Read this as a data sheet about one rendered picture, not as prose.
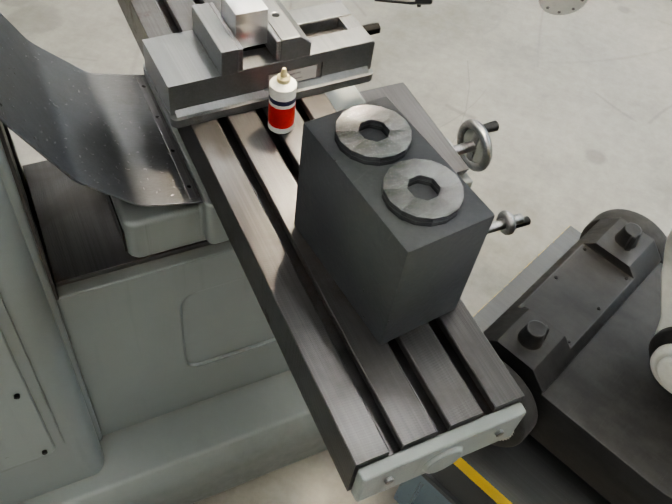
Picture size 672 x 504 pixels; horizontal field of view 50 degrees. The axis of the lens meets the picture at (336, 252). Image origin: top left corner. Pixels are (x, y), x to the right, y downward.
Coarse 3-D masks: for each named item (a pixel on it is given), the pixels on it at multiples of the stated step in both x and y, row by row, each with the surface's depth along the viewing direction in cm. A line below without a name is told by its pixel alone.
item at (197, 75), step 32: (192, 32) 113; (224, 32) 107; (320, 32) 118; (352, 32) 117; (160, 64) 107; (192, 64) 108; (224, 64) 106; (256, 64) 109; (288, 64) 112; (320, 64) 115; (352, 64) 118; (160, 96) 111; (192, 96) 108; (224, 96) 110; (256, 96) 113
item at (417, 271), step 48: (336, 144) 83; (384, 144) 82; (336, 192) 84; (384, 192) 78; (432, 192) 80; (336, 240) 89; (384, 240) 78; (432, 240) 76; (480, 240) 82; (384, 288) 82; (432, 288) 84; (384, 336) 87
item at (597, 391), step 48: (624, 240) 147; (576, 288) 142; (624, 288) 144; (528, 336) 128; (576, 336) 135; (624, 336) 139; (528, 384) 130; (576, 384) 131; (624, 384) 132; (576, 432) 128; (624, 432) 126; (624, 480) 125
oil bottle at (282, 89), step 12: (276, 84) 104; (288, 84) 104; (276, 96) 105; (288, 96) 105; (276, 108) 107; (288, 108) 107; (276, 120) 108; (288, 120) 109; (276, 132) 110; (288, 132) 111
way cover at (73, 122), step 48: (0, 48) 99; (0, 96) 88; (48, 96) 106; (96, 96) 118; (144, 96) 123; (48, 144) 95; (96, 144) 108; (144, 144) 115; (144, 192) 107; (192, 192) 111
